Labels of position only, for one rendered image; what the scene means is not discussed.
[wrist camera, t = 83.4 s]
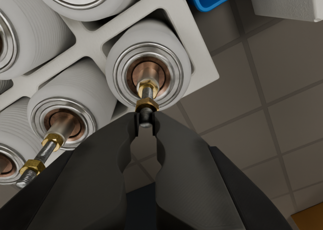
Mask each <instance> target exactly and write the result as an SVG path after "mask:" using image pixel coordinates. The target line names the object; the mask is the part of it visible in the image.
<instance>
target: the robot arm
mask: <svg viewBox="0 0 323 230"><path fill-rule="evenodd" d="M138 131H139V113H137V112H129V113H127V114H125V115H123V116H121V117H120V118H118V119H116V120H114V121H112V122H111V123H109V124H107V125H106V126H104V127H102V128H100V129H99V130H97V131H96V132H94V133H93V134H91V135H90V136H89V137H87V138H86V139H85V140H84V141H83V142H81V143H80V144H79V145H78V146H77V147H76V148H75V149H74V150H73V151H65V152H63V153H62V154H61V155H60V156H59V157H58V158H57V159H55V160H54V161H53V162H52V163H51V164H50V165H49V166H47V167H46V168H45V169H44V170H43V171H42V172H41V173H39V174H38V175H37V176H36V177H35V178H34V179H33V180H31V181H30V182H29V183H28V184H27V185H26V186H24V187H23V188H22V189H21V190H20V191H19V192H18V193H17V194H16V195H15V196H14V197H12V198H11V199H10V200H9V201H8V202H7V203H6V204H5V205H4V206H3V207H2V208H1V209H0V230H124V228H125V220H126V212H127V198H126V191H125V183H124V176H123V171H124V169H125V168H126V166H127V165H128V164H129V163H130V162H131V150H130V144H131V143H132V141H133V140H134V139H135V138H136V137H138ZM152 133H153V136H155V138H156V139H157V160H158V162H159V163H160V164H161V166H162V167H161V169H160V170H159V172H158V173H157V174H156V177H155V198H156V227H157V230H293V229H292V228H291V226H290V225H289V223H288V222H287V220H286V219H285V218H284V216H283V215H282V214H281V212H280V211H279V210H278V209H277V207H276V206H275V205H274V204H273V203H272V201H271V200H270V199H269V198H268V197H267V196H266V195H265V194H264V193H263V192H262V191H261V190H260V189H259V188H258V187H257V186H256V185H255V184H254V183H253V182H252V181H251V180H250V179H249V178H248V177H247V176H246V175H245V174H244V173H243V172H242V171H241V170H240V169H239V168H238V167H237V166H236V165H235V164H234V163H233V162H232V161H231V160H230V159H229V158H228V157H227V156H226V155H225V154H224V153H223V152H221V151H220V150H219V149H218V148H217V147H216V146H210V145H209V144H208V143H207V142H206V141H205V140H204V139H203V138H202V137H201V136H199V135H198V134H197V133H195V132H194V131H193V130H191V129H189V128H188V127H186V126H185V125H183V124H181V123H179V122H178V121H176V120H174V119H173V118H171V117H169V116H168V115H166V114H164V113H163V112H161V111H156V112H152Z"/></svg>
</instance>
